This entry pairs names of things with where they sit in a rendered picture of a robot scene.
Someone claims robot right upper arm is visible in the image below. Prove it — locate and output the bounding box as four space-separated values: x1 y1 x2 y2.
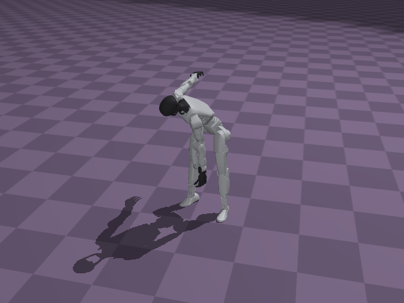
172 83 190 99

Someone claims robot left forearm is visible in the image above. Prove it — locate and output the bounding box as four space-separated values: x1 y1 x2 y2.
196 144 206 172

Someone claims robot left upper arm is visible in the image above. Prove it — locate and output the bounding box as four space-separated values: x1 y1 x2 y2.
189 114 205 151

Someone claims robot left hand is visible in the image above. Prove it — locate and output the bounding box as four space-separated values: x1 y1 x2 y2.
194 167 207 187

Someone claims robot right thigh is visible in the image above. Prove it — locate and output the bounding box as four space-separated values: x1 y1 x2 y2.
189 127 207 169

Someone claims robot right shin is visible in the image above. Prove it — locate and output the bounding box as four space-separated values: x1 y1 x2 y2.
187 161 199 198

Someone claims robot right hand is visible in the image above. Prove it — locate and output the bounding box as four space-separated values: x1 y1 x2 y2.
190 71 204 78

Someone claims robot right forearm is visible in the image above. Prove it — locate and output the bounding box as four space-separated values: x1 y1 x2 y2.
180 73 198 88

